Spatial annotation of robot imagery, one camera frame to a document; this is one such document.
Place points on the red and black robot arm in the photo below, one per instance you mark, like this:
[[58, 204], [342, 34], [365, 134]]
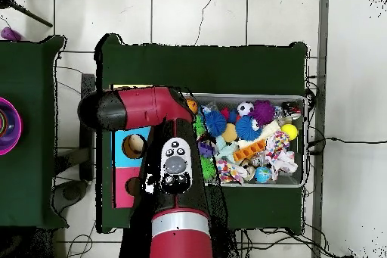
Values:
[[181, 239]]

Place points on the wooden box with three holes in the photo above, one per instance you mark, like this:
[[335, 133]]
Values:
[[119, 182]]

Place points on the green puffer ball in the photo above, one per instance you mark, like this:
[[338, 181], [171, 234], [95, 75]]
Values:
[[200, 128]]

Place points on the orange basketball toy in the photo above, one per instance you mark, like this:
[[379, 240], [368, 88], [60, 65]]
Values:
[[193, 106]]

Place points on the blue puffer ball with eye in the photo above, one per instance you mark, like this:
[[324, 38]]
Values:
[[246, 129]]

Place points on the black and white soccer ball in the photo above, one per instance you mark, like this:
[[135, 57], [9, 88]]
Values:
[[245, 108]]

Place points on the crumpled colourful spotted paper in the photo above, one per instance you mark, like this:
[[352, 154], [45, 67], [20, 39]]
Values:
[[281, 155], [228, 171]]

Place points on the long orange building block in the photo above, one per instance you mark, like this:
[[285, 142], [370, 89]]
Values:
[[249, 150]]

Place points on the dark green table cloth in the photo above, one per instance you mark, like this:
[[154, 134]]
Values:
[[211, 70], [30, 73]]

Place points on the purple spiky ball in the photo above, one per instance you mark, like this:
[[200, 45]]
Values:
[[262, 112]]

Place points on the purple and pink bowl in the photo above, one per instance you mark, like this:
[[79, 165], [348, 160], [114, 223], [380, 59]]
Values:
[[15, 137]]

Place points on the black tripod leg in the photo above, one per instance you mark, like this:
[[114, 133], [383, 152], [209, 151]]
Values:
[[30, 16]]

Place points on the small purple object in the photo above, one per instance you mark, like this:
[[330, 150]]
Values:
[[10, 34]]

